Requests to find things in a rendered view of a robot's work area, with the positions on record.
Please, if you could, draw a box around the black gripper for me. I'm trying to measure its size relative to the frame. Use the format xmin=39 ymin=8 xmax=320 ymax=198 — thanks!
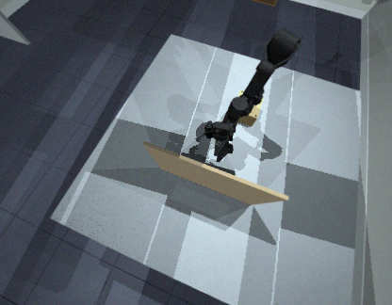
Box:
xmin=211 ymin=120 xmax=237 ymax=162

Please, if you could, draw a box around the black picture frame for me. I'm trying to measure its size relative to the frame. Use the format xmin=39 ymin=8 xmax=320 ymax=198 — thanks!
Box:
xmin=193 ymin=159 xmax=236 ymax=176

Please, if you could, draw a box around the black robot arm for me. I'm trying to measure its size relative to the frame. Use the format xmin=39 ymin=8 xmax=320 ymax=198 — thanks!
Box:
xmin=204 ymin=27 xmax=301 ymax=138

